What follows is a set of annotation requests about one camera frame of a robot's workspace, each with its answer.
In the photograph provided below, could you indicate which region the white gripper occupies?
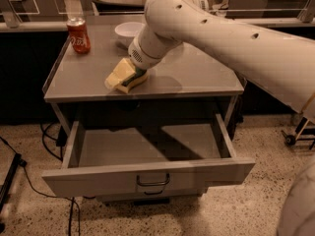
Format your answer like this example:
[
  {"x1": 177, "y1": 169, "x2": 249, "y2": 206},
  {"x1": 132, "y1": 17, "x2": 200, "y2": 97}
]
[{"x1": 104, "y1": 27, "x2": 164, "y2": 89}]

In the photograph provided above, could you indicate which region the green and yellow sponge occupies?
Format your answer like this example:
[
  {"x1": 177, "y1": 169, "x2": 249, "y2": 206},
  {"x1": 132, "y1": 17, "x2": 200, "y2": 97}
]
[{"x1": 116, "y1": 69, "x2": 148, "y2": 93}]

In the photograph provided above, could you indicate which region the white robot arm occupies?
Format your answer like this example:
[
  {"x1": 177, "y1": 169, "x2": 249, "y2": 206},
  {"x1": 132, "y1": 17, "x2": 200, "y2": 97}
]
[{"x1": 105, "y1": 0, "x2": 315, "y2": 122}]

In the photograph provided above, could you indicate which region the open grey top drawer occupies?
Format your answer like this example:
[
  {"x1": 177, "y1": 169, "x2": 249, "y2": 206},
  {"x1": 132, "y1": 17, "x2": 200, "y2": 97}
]
[{"x1": 42, "y1": 115, "x2": 255, "y2": 201}]

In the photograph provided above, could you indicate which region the white bowl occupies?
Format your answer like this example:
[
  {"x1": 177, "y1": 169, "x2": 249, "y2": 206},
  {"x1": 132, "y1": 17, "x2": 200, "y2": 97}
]
[{"x1": 115, "y1": 22, "x2": 144, "y2": 48}]

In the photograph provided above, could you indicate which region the red soda can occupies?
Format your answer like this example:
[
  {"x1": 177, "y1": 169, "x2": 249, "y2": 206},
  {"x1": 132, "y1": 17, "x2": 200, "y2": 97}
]
[{"x1": 67, "y1": 17, "x2": 91, "y2": 54}]

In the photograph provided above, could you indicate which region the grey metal cabinet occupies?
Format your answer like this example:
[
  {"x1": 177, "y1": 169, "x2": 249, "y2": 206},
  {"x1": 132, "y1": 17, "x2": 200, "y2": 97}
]
[{"x1": 41, "y1": 12, "x2": 248, "y2": 207}]

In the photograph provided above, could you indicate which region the black stand on floor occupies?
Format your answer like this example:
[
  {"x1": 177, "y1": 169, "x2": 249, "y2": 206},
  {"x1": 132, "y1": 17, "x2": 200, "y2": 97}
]
[{"x1": 0, "y1": 153, "x2": 22, "y2": 212}]

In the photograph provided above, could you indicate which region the metal drawer handle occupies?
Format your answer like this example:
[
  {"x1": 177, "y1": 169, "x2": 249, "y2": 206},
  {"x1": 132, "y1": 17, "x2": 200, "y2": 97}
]
[{"x1": 136, "y1": 173, "x2": 170, "y2": 187}]

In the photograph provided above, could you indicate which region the lower drawer handle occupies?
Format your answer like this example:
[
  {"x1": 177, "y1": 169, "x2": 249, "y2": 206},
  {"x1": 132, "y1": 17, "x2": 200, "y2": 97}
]
[{"x1": 144, "y1": 190, "x2": 163, "y2": 196}]

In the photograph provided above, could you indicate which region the black floor cable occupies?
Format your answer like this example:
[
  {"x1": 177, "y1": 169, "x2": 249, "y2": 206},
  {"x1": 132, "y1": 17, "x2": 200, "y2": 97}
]
[{"x1": 0, "y1": 121, "x2": 82, "y2": 236}]

